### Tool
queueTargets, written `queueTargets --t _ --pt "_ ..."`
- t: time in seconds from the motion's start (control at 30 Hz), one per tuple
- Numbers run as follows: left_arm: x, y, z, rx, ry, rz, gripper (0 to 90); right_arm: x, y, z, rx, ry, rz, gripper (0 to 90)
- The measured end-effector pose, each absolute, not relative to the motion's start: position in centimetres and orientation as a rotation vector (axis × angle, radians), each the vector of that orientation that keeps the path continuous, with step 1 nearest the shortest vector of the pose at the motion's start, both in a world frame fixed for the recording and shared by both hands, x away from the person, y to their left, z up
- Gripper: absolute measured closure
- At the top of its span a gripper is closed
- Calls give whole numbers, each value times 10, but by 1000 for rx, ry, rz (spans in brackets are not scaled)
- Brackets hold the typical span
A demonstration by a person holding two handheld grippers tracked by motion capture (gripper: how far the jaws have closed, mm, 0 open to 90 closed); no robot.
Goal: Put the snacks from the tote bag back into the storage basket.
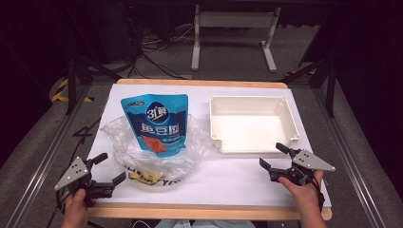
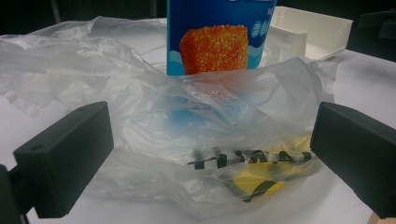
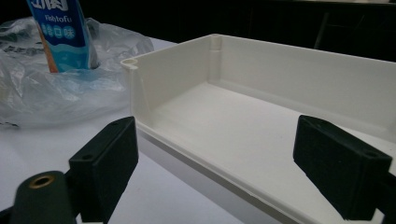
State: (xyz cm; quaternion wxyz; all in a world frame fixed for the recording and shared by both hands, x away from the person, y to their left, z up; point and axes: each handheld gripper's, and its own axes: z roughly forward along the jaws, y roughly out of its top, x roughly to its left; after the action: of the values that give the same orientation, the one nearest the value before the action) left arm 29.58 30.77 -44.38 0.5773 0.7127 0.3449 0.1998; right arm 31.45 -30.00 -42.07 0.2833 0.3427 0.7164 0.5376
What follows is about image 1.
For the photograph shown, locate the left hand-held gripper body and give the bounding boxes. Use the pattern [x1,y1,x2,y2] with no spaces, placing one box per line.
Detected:
[54,156,115,204]

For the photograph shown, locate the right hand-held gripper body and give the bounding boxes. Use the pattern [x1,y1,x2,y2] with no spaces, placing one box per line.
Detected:
[268,148,336,187]

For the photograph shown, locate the clear plastic bag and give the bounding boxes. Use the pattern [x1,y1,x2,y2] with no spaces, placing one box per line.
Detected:
[100,113,213,188]

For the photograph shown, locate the white plastic box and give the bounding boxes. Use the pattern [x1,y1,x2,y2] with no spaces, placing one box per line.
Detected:
[208,95,301,156]

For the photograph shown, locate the blue snack pouch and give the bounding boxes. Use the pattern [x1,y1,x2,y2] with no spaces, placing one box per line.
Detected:
[120,93,190,159]

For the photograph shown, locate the person's left hand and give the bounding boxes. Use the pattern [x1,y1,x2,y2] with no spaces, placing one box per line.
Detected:
[61,188,97,223]

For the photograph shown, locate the person's right hand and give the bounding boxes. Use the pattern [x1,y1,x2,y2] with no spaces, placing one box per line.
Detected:
[278,170,325,214]

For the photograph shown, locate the white table sheet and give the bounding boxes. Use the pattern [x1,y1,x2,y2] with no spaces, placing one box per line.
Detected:
[86,83,333,209]

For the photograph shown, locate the black metal stand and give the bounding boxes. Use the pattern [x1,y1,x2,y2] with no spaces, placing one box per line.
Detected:
[65,56,124,116]
[281,56,337,119]

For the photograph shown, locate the yellow black hazard tape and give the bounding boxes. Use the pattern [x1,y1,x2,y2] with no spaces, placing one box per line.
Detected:
[50,78,95,104]

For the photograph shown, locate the aluminium floor rail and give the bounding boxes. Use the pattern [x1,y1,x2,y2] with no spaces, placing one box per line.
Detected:
[312,85,390,228]
[4,84,93,228]

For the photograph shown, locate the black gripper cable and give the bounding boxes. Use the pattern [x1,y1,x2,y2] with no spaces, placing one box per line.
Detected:
[312,176,327,212]

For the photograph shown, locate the tangle of floor cables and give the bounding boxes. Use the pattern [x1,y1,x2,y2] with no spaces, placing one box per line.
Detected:
[126,23,198,81]

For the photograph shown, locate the white metal desk frame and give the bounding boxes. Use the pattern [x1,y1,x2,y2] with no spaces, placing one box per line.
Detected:
[190,4,282,73]

